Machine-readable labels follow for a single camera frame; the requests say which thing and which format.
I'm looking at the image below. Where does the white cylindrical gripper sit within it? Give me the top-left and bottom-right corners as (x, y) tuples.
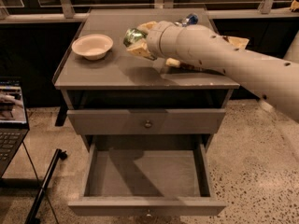
(126, 21), (187, 61)

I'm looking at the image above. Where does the green soda can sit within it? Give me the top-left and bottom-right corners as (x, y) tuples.
(123, 28), (147, 47)

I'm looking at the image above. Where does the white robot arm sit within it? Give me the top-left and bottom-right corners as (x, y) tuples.
(123, 21), (299, 121)

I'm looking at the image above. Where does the blue silver soda can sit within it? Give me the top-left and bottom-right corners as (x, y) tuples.
(175, 13), (199, 27)

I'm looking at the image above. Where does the grey drawer cabinet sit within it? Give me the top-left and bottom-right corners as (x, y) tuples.
(54, 8), (238, 146)

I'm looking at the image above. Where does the grey top drawer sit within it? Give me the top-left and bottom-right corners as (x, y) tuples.
(67, 108), (225, 135)

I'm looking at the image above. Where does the grey open middle drawer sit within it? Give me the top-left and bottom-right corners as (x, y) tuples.
(69, 134), (226, 216)

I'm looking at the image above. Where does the white bowl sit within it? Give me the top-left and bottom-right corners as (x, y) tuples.
(71, 35), (113, 61)

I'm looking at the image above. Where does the brown chip bag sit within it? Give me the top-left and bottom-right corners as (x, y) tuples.
(165, 35), (249, 71)

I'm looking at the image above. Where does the metal railing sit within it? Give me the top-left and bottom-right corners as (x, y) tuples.
(0, 0), (299, 25)

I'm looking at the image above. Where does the small yellow object on ledge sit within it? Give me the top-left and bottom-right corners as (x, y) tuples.
(290, 0), (299, 11)

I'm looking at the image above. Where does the black laptop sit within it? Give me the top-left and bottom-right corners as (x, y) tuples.
(0, 77), (29, 177)

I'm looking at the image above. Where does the black stand leg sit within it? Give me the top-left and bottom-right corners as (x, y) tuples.
(25, 148), (67, 224)

